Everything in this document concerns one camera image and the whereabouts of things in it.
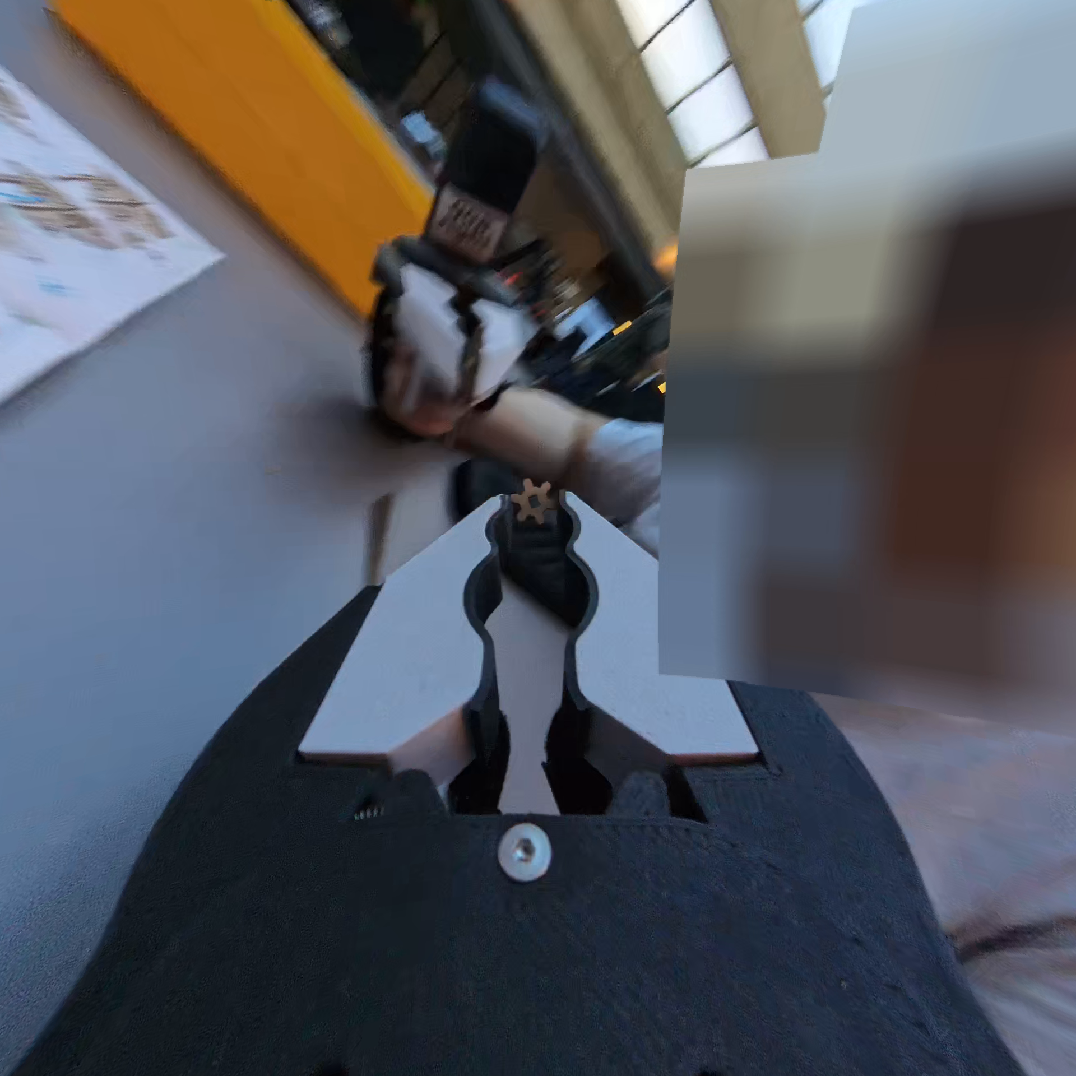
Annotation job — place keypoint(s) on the small wooden gear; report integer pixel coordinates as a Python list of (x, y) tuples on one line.
[(533, 503)]

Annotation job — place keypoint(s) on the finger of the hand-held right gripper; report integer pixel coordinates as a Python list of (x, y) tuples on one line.
[(500, 345), (428, 338)]

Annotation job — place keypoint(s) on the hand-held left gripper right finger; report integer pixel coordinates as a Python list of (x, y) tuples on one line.
[(621, 673)]

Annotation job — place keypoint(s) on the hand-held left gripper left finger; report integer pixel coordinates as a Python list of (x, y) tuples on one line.
[(403, 673)]

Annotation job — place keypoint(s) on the person's right forearm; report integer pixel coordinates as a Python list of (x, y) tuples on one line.
[(529, 437)]

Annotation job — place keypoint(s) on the yellow plastic bin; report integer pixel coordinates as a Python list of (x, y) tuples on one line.
[(278, 126)]

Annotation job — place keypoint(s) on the assembly instruction booklet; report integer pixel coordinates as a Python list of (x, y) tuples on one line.
[(75, 228)]

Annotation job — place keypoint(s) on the person's right hand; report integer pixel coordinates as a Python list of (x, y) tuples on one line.
[(425, 421)]

